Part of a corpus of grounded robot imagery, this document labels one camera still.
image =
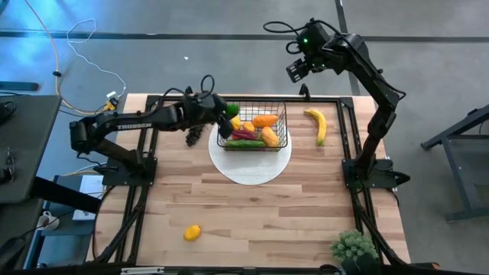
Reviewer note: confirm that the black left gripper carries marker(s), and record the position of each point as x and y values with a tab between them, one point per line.
202	109

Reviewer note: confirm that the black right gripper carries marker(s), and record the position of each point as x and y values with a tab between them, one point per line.
313	44

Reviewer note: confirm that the green pepper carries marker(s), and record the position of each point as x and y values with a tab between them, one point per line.
232	110

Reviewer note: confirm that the yellow lemon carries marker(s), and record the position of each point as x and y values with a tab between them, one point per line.
192	232
236	122

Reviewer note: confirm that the orange-yellow lemon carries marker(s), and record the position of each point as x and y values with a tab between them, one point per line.
248	126

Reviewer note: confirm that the dark red plump pepper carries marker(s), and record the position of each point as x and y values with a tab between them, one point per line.
244	134

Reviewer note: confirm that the green cucumber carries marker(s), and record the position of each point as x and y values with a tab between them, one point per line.
244	143

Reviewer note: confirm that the black grape bunch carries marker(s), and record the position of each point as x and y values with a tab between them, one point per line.
194	135

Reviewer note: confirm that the large orange mango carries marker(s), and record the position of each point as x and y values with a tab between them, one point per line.
265	120

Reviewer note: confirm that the yellow-orange mango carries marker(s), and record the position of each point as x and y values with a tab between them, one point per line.
270	136

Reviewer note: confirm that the yellow banana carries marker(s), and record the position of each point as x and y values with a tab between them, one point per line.
321	124

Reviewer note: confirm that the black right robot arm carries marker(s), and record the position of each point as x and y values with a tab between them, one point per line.
378	95

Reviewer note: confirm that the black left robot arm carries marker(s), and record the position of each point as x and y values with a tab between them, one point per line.
126	124

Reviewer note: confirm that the white round plate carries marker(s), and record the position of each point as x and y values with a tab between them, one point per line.
248	168

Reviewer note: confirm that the yellow plug connector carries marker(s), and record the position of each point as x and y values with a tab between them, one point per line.
111	105

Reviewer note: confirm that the white paper sheet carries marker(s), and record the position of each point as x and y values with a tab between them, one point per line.
91	185

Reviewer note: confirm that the grey metal stand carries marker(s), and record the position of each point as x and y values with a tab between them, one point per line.
458	153

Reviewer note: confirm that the small green potted plant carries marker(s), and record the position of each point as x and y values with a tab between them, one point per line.
353	246

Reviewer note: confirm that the dark side table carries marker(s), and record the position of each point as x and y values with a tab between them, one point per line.
23	145

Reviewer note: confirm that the white mug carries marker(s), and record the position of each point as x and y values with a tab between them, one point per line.
46	220

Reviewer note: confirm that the black floor strip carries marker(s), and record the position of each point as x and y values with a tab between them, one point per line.
19	86

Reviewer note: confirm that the black frame clamp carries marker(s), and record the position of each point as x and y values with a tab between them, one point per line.
304	91
188	91

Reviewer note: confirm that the silver metal bracket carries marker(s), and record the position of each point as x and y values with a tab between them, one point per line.
142	270

